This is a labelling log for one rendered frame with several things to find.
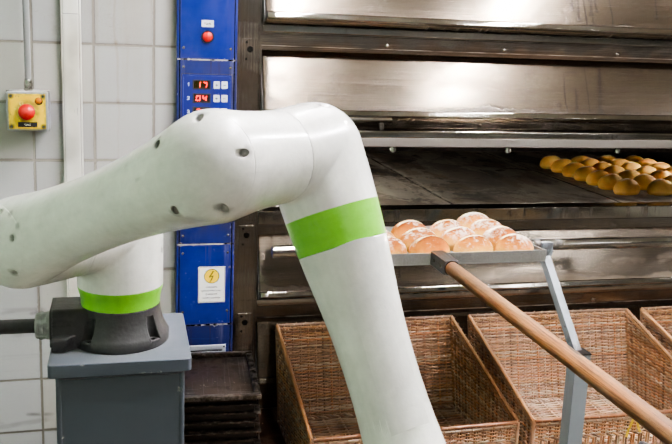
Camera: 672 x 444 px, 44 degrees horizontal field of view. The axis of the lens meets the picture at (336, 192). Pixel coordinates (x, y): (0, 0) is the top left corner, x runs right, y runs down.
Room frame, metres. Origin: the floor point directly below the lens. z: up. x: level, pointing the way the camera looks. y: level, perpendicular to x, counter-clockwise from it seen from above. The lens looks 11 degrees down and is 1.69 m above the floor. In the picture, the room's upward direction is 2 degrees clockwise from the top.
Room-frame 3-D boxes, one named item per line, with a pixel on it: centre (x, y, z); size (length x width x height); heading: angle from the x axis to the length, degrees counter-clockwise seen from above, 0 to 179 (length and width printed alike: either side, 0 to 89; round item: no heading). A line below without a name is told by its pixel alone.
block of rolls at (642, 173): (3.09, -1.11, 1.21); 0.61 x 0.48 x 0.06; 14
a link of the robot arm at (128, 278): (1.23, 0.34, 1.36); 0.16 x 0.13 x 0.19; 143
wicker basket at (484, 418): (2.12, -0.17, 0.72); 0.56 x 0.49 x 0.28; 105
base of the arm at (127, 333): (1.23, 0.38, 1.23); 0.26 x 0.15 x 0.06; 104
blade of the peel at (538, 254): (2.00, -0.19, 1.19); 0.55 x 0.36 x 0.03; 104
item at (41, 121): (2.11, 0.79, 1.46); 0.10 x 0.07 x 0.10; 104
